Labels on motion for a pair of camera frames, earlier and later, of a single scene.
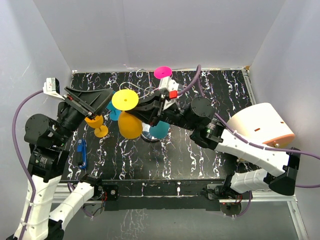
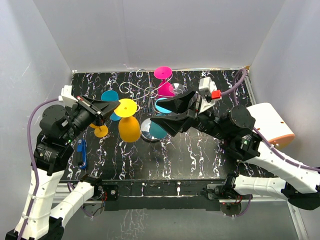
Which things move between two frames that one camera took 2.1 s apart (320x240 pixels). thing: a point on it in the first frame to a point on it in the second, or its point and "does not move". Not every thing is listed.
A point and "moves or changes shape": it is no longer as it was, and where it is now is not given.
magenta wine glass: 162,72 does not move
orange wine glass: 129,126 moves or changes shape
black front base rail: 176,195 does not move
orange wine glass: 101,131 does not move
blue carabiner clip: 81,147 does not move
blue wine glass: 160,131 moves or changes shape
